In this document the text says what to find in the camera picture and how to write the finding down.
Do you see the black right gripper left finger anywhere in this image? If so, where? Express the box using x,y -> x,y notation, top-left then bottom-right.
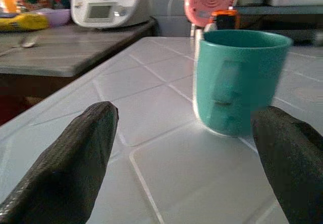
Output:
0,101 -> 120,224

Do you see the metal spoon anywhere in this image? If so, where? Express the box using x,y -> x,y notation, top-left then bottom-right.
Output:
10,34 -> 40,49

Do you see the teal face mug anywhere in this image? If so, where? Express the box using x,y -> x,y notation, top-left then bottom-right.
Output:
192,29 -> 293,137

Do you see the white cable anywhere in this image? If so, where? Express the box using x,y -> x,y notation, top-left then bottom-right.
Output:
167,0 -> 187,16

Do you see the dark shelf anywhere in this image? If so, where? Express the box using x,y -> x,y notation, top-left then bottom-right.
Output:
233,5 -> 323,15

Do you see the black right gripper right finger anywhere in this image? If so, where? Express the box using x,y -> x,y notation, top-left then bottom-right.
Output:
250,105 -> 323,224

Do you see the white kitchen machine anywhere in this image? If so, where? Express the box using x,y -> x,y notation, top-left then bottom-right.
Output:
71,0 -> 152,29

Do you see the orange lidded dark jar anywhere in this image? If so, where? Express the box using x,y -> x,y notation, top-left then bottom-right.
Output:
210,9 -> 241,30

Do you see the grey wooden table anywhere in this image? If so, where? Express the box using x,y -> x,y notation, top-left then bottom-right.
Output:
0,17 -> 158,101

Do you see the yellow package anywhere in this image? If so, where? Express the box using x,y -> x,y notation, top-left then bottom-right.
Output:
0,13 -> 49,32

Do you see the pink round gadget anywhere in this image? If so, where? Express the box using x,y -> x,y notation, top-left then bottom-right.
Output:
183,0 -> 241,26

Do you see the purple bowl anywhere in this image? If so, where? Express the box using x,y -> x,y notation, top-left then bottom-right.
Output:
34,8 -> 72,28

